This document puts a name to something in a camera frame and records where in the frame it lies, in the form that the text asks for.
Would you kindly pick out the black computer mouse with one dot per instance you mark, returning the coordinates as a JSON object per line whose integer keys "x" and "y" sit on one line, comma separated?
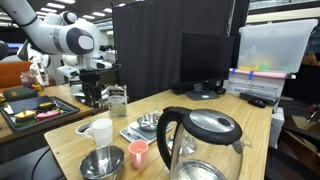
{"x": 257, "y": 102}

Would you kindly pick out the black computer monitor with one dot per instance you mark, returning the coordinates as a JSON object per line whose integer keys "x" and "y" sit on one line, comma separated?
{"x": 205, "y": 59}

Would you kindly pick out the digital kitchen scale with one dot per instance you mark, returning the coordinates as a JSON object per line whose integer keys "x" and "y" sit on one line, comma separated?
{"x": 134, "y": 132}

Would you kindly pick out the glass electric kettle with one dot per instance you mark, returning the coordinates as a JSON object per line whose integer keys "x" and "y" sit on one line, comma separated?
{"x": 200, "y": 144}

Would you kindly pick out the pink plastic cup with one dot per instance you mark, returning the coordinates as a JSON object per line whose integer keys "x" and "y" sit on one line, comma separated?
{"x": 138, "y": 153}

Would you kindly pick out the white mug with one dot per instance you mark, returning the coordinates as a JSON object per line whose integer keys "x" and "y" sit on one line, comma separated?
{"x": 101, "y": 131}

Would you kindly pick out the clear plastic storage bin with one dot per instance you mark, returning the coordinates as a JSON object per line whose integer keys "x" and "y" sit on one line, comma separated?
{"x": 277, "y": 47}

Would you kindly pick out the large steel bowl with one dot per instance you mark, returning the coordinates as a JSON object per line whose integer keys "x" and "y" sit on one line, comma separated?
{"x": 103, "y": 163}

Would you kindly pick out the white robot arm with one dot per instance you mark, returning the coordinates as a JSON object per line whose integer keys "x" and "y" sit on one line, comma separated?
{"x": 77, "y": 41}

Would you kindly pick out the white jar with dark contents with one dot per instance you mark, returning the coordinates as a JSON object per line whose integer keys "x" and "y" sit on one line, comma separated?
{"x": 84, "y": 129}

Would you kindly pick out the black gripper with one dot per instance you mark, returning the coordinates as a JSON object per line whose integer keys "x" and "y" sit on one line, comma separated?
{"x": 90, "y": 87}

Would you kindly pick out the couscous box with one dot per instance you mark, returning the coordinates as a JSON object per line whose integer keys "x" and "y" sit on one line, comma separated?
{"x": 117, "y": 101}

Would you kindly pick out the black tray with toys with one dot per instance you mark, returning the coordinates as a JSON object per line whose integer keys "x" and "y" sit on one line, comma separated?
{"x": 25, "y": 114}

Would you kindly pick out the small steel saucepan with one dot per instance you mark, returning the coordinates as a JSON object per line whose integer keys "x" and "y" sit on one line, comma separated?
{"x": 149, "y": 121}

